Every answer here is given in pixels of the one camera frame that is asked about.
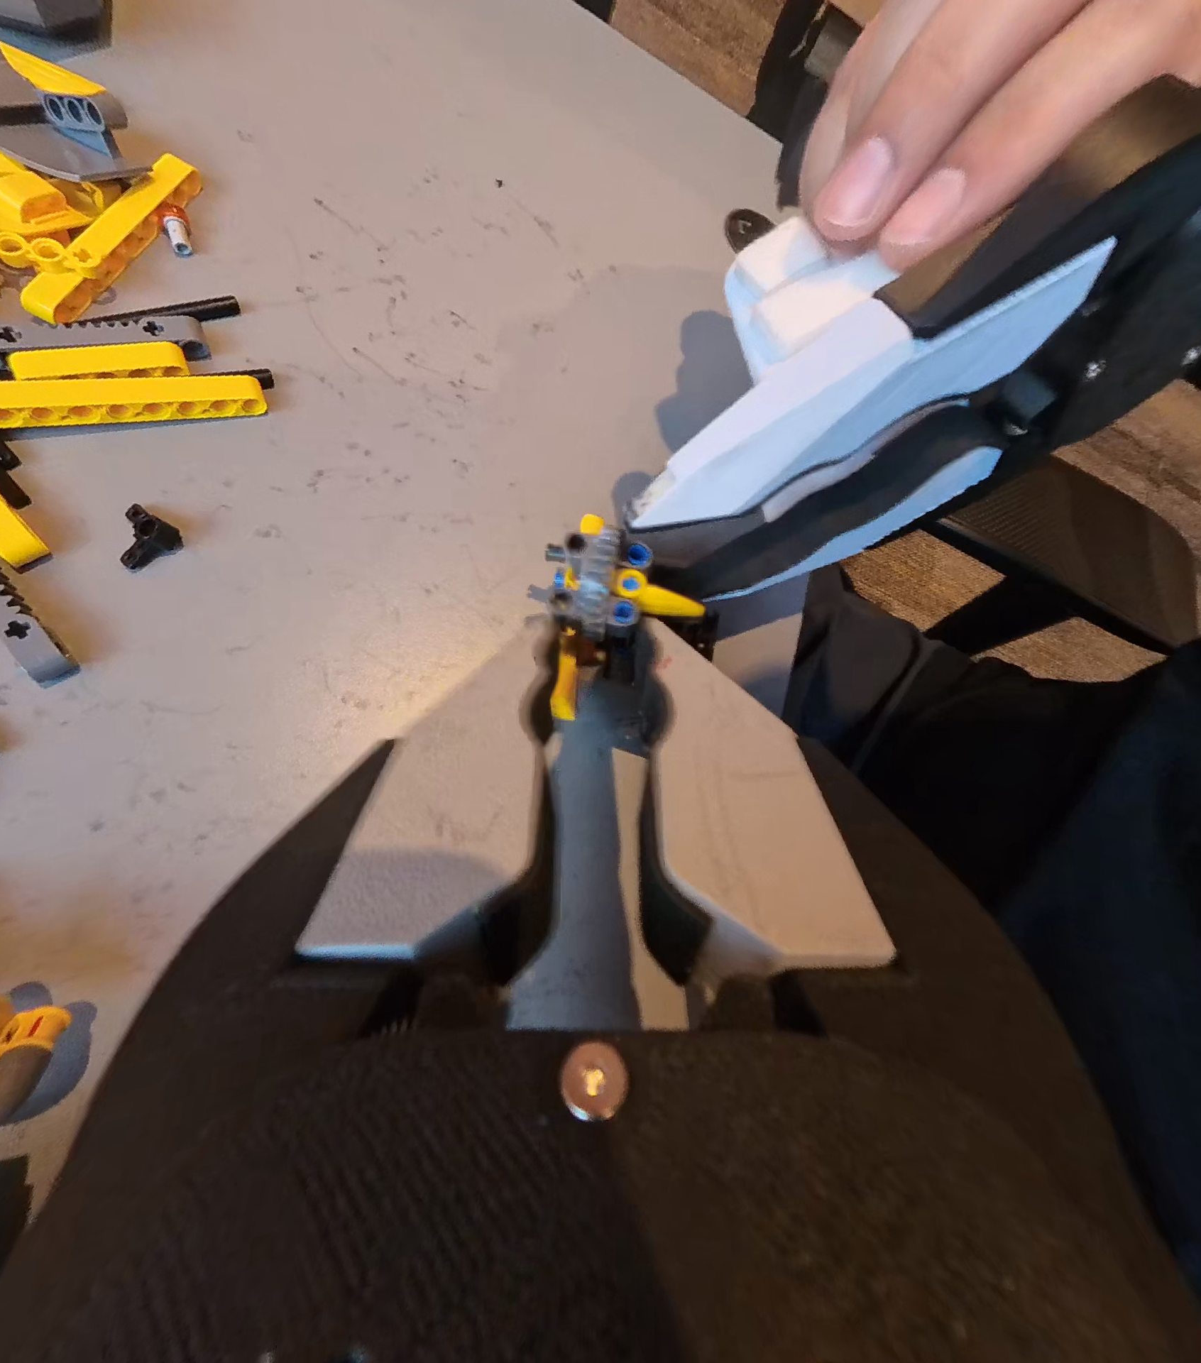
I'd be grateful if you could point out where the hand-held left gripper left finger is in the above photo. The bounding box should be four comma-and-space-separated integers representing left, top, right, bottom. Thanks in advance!
294, 622, 560, 986

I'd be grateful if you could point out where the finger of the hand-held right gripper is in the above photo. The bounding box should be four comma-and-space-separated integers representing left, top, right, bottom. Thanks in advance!
648, 441, 1007, 609
627, 238, 1121, 534

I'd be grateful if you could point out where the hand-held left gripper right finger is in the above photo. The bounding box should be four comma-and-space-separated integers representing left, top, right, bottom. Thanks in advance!
635, 622, 899, 986

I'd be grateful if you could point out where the small yellow grey brick assembly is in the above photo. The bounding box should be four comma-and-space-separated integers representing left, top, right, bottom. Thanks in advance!
547, 596, 715, 747

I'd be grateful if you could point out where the grey gear brick assembly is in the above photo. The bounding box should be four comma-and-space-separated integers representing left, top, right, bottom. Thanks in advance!
529, 512, 709, 640

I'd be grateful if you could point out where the light grey desk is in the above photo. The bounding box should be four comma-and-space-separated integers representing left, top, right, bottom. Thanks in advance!
0, 0, 827, 1205

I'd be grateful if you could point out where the person's right hand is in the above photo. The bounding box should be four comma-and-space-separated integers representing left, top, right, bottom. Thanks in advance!
797, 0, 1201, 272

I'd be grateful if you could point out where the black office chair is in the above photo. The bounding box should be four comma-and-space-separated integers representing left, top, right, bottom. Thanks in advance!
921, 457, 1201, 656

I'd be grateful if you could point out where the small black connector brick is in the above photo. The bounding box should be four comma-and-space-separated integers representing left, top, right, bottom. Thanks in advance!
120, 502, 185, 570

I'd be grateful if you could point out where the cluster of long yellow beams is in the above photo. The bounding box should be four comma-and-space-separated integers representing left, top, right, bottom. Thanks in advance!
0, 79, 277, 570

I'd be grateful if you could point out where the grey curved panel brick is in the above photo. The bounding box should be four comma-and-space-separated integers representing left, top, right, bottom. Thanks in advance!
0, 0, 150, 183

